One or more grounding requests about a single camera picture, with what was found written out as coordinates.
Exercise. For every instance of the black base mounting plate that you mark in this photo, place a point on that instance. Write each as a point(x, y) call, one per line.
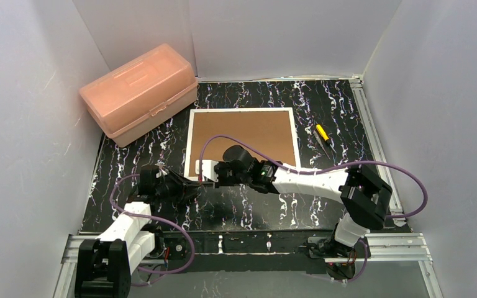
point(270, 250)

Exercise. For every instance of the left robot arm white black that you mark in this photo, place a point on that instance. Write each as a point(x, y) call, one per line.
point(106, 263)

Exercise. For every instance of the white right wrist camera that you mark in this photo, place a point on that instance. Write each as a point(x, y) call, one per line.
point(205, 171)

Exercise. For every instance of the yellow handled screwdriver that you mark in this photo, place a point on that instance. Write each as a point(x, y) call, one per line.
point(321, 131)

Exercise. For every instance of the aluminium right side rail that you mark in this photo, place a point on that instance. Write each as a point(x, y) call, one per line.
point(372, 148)

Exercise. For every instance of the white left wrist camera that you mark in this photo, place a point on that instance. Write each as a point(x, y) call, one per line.
point(163, 171)

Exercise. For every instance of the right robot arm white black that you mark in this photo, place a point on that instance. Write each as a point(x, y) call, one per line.
point(364, 194)

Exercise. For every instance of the translucent orange plastic box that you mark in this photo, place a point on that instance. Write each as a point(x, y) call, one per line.
point(137, 97)

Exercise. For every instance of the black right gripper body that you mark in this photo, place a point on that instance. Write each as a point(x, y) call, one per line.
point(218, 174)

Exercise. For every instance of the aluminium rail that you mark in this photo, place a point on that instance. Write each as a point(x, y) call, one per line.
point(372, 148)
point(382, 247)

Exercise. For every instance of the white picture frame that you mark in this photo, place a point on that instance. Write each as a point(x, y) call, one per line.
point(270, 130)

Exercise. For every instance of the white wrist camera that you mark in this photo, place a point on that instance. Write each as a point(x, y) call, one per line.
point(163, 171)
point(205, 171)

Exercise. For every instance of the clear grey screwdriver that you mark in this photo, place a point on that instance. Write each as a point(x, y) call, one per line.
point(321, 144)

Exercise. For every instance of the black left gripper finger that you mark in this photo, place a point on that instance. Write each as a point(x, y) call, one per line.
point(186, 196)
point(181, 183)

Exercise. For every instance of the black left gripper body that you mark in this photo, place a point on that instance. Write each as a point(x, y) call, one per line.
point(172, 186)

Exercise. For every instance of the aluminium front rail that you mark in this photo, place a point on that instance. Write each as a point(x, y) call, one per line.
point(382, 247)

